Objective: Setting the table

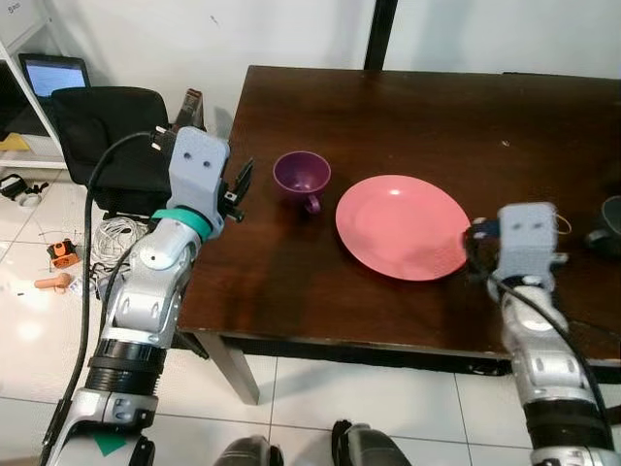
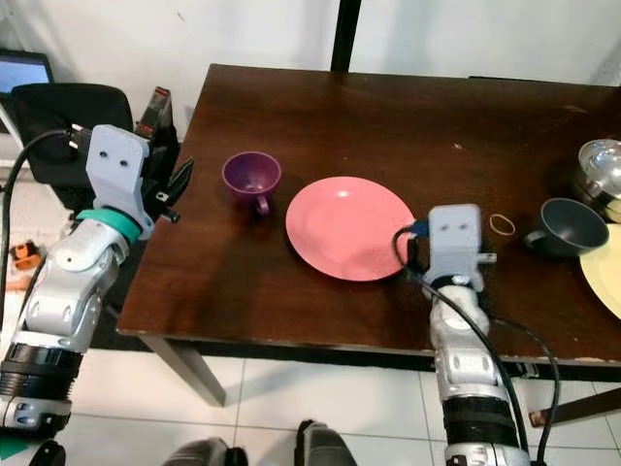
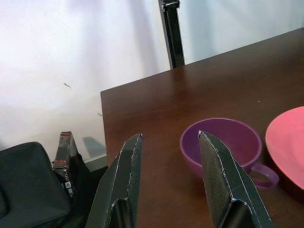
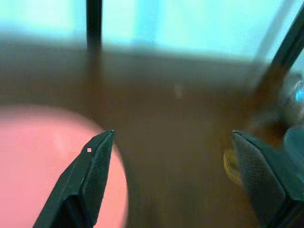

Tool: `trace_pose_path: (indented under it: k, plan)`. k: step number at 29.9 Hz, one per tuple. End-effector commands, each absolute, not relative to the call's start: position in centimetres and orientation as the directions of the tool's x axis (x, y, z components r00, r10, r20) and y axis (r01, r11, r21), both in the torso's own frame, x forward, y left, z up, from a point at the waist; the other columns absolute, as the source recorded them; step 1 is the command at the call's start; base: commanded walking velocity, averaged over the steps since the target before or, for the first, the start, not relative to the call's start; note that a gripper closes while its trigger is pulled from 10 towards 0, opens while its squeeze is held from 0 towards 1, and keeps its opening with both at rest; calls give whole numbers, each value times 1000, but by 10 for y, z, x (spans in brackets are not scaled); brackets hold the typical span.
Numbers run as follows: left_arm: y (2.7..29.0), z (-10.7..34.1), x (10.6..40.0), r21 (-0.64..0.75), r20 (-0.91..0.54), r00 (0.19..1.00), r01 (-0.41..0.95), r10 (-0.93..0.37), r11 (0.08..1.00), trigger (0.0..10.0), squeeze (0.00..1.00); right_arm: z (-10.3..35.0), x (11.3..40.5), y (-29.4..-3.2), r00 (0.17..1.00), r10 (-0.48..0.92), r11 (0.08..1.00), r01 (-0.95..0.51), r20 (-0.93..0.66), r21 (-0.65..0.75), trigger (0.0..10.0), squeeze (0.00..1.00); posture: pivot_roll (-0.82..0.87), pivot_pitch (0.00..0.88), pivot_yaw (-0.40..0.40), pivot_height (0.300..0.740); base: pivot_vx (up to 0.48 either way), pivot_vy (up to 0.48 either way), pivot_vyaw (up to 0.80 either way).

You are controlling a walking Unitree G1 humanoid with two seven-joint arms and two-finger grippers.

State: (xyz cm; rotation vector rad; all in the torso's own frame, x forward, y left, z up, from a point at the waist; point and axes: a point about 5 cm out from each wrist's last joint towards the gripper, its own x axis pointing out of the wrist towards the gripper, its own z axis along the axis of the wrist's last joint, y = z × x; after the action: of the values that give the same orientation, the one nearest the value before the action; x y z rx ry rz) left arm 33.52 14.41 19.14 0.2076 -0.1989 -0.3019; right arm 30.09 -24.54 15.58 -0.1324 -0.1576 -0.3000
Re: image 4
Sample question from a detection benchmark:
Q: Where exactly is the small yellow round thing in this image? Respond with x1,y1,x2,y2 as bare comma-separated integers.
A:
222,150,243,187

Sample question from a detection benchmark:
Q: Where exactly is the dark teal cup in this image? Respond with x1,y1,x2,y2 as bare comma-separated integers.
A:
283,126,304,168

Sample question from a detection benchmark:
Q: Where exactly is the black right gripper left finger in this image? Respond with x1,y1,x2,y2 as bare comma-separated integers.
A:
32,129,115,228

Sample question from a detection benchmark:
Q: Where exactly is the black metal post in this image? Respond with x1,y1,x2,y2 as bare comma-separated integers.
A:
85,0,104,52
269,0,304,73

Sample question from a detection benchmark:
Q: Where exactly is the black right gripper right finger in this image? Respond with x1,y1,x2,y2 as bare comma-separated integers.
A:
231,129,304,228

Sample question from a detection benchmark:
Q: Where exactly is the clear glass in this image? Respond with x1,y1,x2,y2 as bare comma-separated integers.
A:
284,72,304,121

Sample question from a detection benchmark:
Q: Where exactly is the dark wooden table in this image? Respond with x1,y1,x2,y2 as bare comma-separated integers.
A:
0,30,304,228

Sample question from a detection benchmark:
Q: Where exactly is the pink plate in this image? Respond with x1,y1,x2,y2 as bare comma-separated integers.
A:
0,104,130,228

